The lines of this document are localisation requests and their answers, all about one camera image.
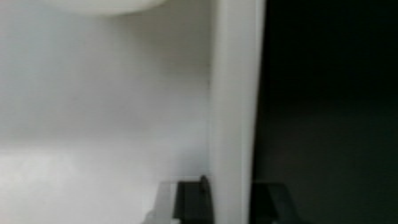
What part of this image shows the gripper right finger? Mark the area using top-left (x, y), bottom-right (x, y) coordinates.
top-left (250, 182), bottom-right (305, 224)

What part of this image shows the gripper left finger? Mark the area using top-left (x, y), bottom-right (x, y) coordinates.
top-left (172, 177), bottom-right (213, 224)

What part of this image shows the white square table top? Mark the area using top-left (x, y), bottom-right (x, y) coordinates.
top-left (0, 0), bottom-right (264, 224)

